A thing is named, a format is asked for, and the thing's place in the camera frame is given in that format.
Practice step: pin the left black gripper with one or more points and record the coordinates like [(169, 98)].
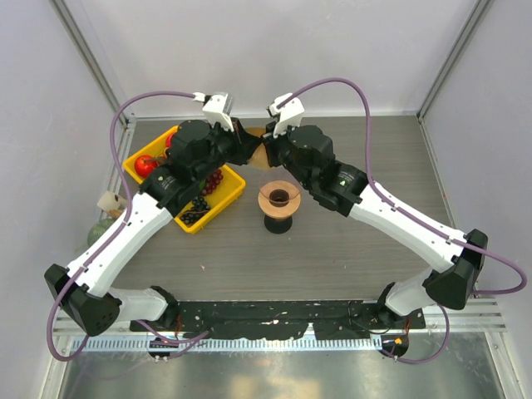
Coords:
[(244, 143)]

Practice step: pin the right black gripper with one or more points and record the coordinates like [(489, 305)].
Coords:
[(272, 142)]

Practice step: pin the brown paper coffee filter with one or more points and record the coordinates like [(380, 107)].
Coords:
[(259, 159)]

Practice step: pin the round wooden ring holder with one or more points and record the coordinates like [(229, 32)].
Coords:
[(279, 213)]

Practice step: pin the yellow plastic tray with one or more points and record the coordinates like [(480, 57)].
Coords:
[(230, 187)]

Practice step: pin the dark red glass carafe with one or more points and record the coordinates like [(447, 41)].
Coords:
[(278, 226)]

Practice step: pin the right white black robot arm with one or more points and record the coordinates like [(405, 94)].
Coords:
[(454, 258)]

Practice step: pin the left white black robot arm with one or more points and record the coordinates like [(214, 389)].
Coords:
[(84, 290)]

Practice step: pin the purple grape bunch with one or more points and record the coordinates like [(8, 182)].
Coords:
[(212, 182)]

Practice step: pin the red apple top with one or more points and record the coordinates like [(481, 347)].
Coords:
[(168, 140)]

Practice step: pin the red apple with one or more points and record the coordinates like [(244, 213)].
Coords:
[(168, 140), (145, 164)]

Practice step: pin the dark black grape bunch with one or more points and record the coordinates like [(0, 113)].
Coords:
[(200, 207)]

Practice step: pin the red apple left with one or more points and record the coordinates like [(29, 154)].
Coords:
[(145, 164)]

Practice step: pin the green melon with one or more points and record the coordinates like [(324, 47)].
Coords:
[(97, 230)]

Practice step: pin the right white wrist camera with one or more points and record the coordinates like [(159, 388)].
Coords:
[(287, 111)]

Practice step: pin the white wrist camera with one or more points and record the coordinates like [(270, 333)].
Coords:
[(287, 111), (216, 108)]

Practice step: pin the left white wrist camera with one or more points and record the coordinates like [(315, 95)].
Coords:
[(216, 108)]

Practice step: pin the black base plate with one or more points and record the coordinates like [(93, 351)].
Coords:
[(282, 320)]

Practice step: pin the aluminium front rail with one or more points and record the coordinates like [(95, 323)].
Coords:
[(480, 315)]

